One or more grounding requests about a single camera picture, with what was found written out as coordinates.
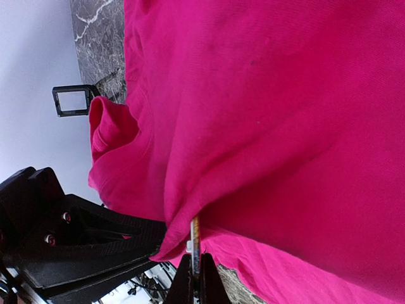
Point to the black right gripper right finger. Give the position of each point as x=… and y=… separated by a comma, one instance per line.
x=212, y=290

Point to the round brooch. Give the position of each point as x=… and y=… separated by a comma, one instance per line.
x=194, y=247

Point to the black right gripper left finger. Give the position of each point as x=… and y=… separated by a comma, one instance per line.
x=182, y=287

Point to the black brooch display box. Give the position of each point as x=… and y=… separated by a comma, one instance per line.
x=73, y=100

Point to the magenta t-shirt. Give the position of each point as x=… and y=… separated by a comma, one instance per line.
x=280, y=124

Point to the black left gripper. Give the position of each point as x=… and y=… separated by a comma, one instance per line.
x=61, y=248

